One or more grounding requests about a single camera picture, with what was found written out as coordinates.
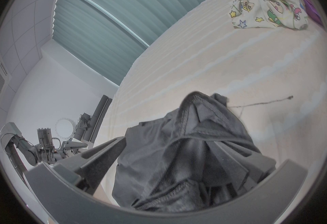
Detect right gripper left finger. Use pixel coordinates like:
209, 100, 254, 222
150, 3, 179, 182
54, 136, 127, 195

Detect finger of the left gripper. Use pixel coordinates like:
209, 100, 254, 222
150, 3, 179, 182
65, 141, 89, 151

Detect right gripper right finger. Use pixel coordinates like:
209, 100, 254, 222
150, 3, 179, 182
217, 141, 277, 193

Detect black T-shirt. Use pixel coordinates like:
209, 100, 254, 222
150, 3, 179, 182
112, 91, 294, 213

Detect bed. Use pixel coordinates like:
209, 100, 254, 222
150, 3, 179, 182
93, 0, 327, 208

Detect white printed garment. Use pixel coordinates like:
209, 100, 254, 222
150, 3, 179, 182
229, 0, 309, 30

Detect purple satin garment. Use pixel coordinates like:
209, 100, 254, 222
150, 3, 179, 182
285, 0, 325, 27

